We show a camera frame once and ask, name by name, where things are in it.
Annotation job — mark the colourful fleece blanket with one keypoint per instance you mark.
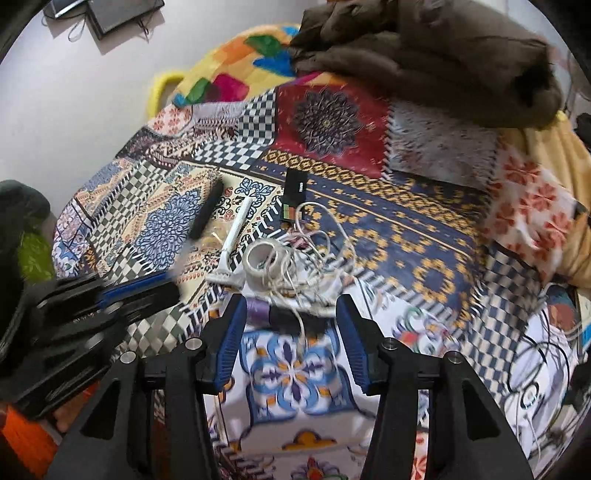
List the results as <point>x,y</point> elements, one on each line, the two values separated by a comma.
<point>221,60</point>

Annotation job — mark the white razor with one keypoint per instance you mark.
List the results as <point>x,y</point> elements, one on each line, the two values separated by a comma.
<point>235,230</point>

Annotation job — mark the black box with green label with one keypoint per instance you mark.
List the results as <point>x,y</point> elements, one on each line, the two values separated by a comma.
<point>292,196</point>

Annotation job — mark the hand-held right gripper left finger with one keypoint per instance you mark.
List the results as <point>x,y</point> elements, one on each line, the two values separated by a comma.
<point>229,344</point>

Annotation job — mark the patchwork printed bedsheet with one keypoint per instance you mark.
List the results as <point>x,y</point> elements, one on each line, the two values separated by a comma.
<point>406,221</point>

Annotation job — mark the green cloth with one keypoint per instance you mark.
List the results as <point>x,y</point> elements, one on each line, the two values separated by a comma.
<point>32,256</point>

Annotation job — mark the black thread spool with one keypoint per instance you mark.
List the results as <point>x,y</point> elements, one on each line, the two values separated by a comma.
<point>284,317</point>

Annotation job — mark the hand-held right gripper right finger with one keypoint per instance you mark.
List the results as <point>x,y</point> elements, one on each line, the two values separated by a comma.
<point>355,344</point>

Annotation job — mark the orange cloth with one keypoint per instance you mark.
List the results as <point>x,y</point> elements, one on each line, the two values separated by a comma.
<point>18,438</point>

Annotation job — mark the clear tape roll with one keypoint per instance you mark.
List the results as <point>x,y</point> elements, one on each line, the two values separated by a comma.
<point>261,265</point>

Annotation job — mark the brown quilted jacket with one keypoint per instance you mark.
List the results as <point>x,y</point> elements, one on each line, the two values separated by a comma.
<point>438,55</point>

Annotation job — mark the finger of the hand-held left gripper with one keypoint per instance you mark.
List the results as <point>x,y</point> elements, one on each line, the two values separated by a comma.
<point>69,350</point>
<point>134,290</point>

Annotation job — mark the black comb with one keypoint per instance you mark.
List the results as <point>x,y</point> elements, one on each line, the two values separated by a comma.
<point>205,210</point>

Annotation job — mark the dark cloth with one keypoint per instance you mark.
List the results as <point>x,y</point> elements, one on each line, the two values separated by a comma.
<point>21,207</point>

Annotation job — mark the cream blanket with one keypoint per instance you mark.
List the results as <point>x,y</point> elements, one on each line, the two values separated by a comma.
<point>565,166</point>

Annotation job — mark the small black device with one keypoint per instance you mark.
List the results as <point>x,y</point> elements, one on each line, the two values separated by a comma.
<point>579,387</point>

